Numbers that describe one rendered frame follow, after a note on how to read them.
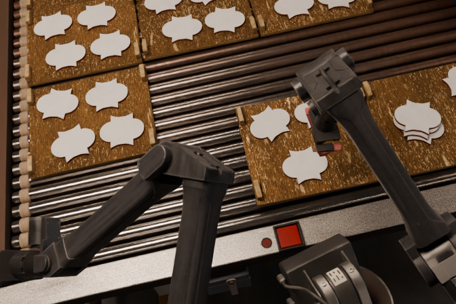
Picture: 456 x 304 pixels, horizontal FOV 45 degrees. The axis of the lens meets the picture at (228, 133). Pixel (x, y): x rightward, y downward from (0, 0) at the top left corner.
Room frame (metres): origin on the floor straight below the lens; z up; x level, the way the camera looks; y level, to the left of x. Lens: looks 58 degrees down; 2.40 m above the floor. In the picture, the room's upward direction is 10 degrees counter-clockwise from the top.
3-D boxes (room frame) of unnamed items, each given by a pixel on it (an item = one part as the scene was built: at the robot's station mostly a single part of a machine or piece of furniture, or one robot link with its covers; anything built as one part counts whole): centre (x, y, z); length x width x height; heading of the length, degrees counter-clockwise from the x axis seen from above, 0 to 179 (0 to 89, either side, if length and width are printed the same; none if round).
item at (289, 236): (0.54, -0.12, 0.92); 0.06 x 0.06 x 0.01; 3
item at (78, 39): (1.42, 0.46, 0.94); 0.41 x 0.35 x 0.04; 92
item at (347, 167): (0.82, -0.25, 0.93); 0.41 x 0.35 x 0.02; 92
